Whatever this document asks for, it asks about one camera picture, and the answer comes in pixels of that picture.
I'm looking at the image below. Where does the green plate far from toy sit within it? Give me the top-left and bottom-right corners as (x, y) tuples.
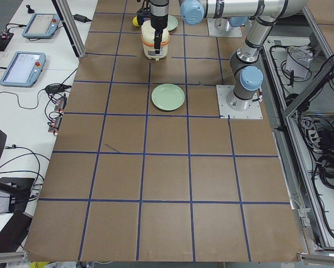
(151, 84), (185, 111)

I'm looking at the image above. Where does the black power adapter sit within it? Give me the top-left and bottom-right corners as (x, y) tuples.
(73, 14), (92, 23)

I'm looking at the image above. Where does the blue teach pendant far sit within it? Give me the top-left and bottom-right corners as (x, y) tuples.
(22, 13), (60, 39)

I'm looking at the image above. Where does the green plate near yellow toy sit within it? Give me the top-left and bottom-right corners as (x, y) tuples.
(167, 15), (178, 32)

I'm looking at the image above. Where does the white rice cooker orange handle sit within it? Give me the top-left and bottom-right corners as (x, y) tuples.
(141, 20), (171, 61)

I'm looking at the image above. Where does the aluminium frame post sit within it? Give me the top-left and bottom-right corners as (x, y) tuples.
(51, 0), (86, 59)

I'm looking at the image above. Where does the robot arm near yellow toy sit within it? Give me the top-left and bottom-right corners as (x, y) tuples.
(179, 0), (307, 63)

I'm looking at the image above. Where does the blue teach pendant near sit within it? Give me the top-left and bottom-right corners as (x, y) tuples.
(0, 51), (46, 88)

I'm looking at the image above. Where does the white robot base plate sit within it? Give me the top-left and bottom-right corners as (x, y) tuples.
(216, 85), (263, 120)

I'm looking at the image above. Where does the blue teach pendant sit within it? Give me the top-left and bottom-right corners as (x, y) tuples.
(0, 51), (46, 88)
(22, 13), (60, 39)

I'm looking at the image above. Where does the second white robot base plate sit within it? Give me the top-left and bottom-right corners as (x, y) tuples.
(207, 18), (243, 38)

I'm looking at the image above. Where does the black gripper pressing arm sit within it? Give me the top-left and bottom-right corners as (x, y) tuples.
(149, 0), (169, 54)

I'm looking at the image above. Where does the yellow toy pepper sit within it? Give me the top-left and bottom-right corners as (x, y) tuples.
(132, 16), (140, 27)

